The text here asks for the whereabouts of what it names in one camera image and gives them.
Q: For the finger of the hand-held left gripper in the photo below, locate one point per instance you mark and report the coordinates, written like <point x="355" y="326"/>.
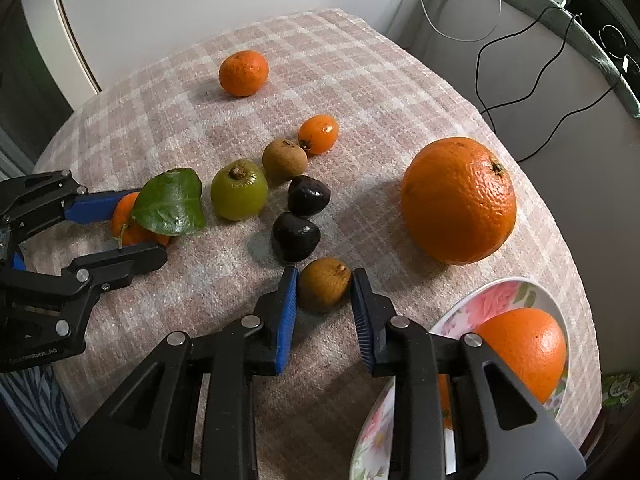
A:
<point x="125" y="260"/>
<point x="97" y="206"/>

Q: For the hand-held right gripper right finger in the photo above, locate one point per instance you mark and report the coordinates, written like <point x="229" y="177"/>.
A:
<point x="361" y="317"/>

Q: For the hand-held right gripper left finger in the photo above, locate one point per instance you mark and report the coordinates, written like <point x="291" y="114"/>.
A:
<point x="287" y="310"/>

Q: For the tangerine with green leaf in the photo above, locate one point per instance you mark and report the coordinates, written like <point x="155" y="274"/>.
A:
<point x="131" y="234"/>

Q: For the brown round fruit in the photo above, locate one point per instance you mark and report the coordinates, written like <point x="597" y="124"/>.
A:
<point x="324" y="285"/>
<point x="284" y="160"/>

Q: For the dark chestnut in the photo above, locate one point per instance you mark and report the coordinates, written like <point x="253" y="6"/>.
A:
<point x="308" y="196"/>
<point x="295" y="236"/>

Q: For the green round fruit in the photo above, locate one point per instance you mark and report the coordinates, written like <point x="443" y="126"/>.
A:
<point x="238" y="192"/>

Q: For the floral plate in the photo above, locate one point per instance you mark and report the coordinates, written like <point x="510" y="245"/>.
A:
<point x="505" y="295"/>

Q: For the large orange with stem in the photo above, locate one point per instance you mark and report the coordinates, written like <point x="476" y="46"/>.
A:
<point x="457" y="200"/>

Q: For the plain tangerine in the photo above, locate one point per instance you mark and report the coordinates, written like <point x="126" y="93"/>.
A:
<point x="243" y="73"/>

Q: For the blue patterned cloth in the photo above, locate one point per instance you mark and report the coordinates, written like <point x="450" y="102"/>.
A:
<point x="30" y="410"/>

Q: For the large smooth orange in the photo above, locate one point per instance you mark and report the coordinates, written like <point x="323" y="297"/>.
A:
<point x="525" y="350"/>

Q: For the orange kumquat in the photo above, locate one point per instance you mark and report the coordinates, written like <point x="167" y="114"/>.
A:
<point x="318" y="133"/>

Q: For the white refrigerator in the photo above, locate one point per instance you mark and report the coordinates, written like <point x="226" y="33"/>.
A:
<point x="200" y="0"/>

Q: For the checked tablecloth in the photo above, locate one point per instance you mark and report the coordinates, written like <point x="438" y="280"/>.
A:
<point x="350" y="85"/>

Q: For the green packet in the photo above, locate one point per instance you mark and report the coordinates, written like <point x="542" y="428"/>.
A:
<point x="619" y="387"/>

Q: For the grey window sill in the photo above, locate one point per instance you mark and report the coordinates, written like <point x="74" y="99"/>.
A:
<point x="595" y="47"/>

